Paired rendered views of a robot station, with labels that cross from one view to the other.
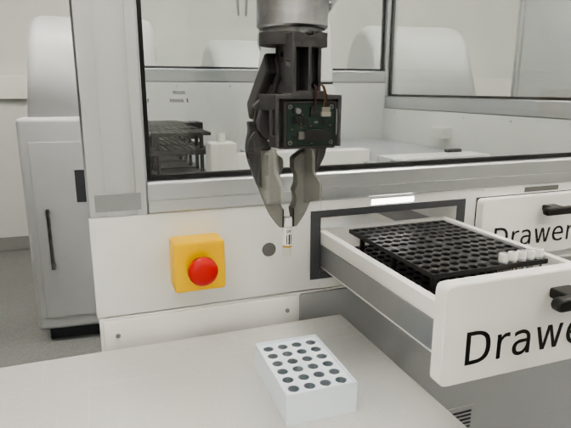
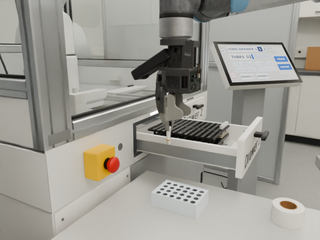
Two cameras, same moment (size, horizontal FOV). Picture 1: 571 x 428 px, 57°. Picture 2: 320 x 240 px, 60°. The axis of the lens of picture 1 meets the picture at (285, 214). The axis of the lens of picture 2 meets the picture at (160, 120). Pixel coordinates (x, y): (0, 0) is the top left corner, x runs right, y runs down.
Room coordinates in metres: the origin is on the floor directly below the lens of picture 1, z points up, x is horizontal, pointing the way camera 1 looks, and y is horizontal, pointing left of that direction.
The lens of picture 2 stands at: (0.12, 0.45, 1.15)
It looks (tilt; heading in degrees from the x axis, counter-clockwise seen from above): 14 degrees down; 318
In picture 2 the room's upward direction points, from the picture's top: straight up
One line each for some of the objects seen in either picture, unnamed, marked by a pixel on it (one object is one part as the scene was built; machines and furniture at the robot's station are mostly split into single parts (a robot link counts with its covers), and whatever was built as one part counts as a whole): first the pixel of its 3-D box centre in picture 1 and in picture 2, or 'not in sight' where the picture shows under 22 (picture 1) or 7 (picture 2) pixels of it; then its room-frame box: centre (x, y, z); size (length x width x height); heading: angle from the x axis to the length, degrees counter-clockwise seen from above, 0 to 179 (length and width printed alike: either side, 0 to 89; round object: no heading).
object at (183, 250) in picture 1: (197, 262); (101, 162); (0.71, 0.12, 0.88); 0.07 x 0.05 x 0.07; 110
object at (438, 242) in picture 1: (438, 263); (189, 135); (0.72, -0.22, 0.87); 0.22 x 0.18 x 0.06; 20
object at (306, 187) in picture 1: (308, 188); (179, 111); (0.58, -0.03, 1.01); 0.06 x 0.03 x 0.09; 19
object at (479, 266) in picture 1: (488, 266); (219, 131); (0.63, -0.26, 0.90); 0.18 x 0.02 x 0.01; 110
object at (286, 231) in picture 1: (286, 235); (168, 135); (0.60, 0.00, 0.95); 0.01 x 0.01 x 0.05
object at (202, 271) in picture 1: (202, 270); (111, 164); (0.68, 0.11, 0.88); 0.04 x 0.03 x 0.04; 110
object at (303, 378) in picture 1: (302, 375); (179, 197); (0.57, -0.02, 0.78); 0.12 x 0.08 x 0.04; 19
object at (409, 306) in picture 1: (433, 264); (186, 136); (0.73, -0.22, 0.86); 0.40 x 0.26 x 0.06; 20
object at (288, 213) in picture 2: not in sight; (287, 212); (0.35, -0.16, 0.78); 0.07 x 0.07 x 0.04
